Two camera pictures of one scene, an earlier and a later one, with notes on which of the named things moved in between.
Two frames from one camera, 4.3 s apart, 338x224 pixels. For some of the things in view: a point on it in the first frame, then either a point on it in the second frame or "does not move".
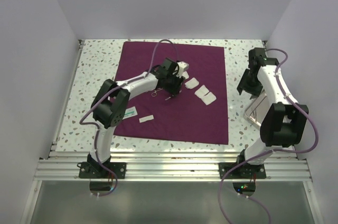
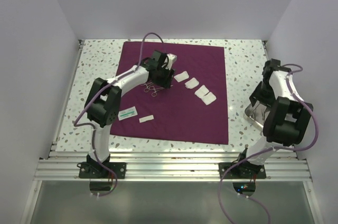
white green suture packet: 130,112 does not move
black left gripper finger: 179,90 → 171,80
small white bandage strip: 146,118 does not move
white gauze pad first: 185,75 does not move
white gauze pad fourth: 209,98 does not move
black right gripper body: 252,82 → 265,91
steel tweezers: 254,115 does not move
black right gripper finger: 242,85 → 254,97
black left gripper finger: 173,92 → 164,83
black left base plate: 87,169 does not move
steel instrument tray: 256,109 does not move
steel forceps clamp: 154,93 does not move
